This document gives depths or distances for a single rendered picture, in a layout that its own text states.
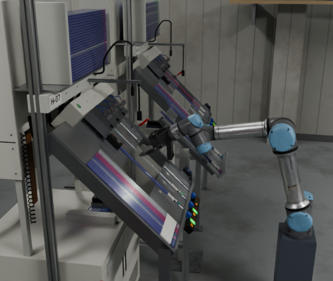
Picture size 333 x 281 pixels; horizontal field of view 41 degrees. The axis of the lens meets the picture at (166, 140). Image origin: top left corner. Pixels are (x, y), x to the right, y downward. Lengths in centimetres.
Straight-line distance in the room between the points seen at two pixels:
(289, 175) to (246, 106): 342
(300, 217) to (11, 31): 150
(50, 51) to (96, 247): 91
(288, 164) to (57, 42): 115
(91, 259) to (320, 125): 402
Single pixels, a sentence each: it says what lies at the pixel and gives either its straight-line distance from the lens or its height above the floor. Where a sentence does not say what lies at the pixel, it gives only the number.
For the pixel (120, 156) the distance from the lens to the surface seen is 211.
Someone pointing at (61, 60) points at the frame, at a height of 149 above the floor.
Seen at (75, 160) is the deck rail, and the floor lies 111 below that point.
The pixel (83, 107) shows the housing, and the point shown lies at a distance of 201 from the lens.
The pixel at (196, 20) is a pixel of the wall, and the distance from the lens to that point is 539.
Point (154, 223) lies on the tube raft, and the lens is 192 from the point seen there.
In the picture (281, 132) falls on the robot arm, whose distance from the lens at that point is 205.
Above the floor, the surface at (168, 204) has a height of 78.
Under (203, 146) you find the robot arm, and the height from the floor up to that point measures 103.
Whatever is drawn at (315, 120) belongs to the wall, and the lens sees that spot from 558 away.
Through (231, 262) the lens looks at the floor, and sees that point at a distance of 315.
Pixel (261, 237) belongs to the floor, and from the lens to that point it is 346.
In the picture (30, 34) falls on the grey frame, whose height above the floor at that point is 160.
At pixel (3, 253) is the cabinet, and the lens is 221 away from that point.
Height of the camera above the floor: 177
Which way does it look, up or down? 19 degrees down
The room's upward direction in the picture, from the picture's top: straight up
